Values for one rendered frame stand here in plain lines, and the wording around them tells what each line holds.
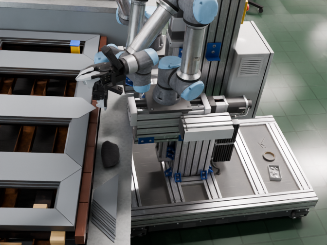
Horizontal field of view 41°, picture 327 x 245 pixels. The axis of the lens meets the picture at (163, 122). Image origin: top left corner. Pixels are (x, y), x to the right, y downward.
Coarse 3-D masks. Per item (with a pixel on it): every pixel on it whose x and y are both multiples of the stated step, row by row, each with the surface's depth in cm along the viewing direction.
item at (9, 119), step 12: (0, 72) 269; (12, 72) 269; (24, 72) 269; (36, 72) 270; (48, 72) 271; (60, 72) 271; (72, 72) 272; (0, 120) 237; (12, 120) 237; (24, 120) 237; (36, 120) 238; (48, 120) 238; (60, 120) 239; (84, 156) 223; (0, 180) 204; (12, 180) 204; (0, 228) 188; (12, 228) 188; (24, 228) 188; (36, 228) 188; (48, 228) 189; (60, 228) 189; (72, 228) 189
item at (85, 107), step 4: (84, 100) 250; (80, 104) 247; (84, 104) 248; (88, 104) 248; (80, 108) 245; (84, 108) 245; (88, 108) 245; (80, 112) 242; (84, 112) 243; (88, 112) 243; (80, 116) 240
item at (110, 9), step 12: (0, 0) 288; (12, 0) 289; (24, 0) 291; (36, 0) 292; (48, 0) 293; (60, 0) 295; (72, 0) 296; (84, 0) 297; (96, 0) 299; (108, 0) 300; (108, 12) 296
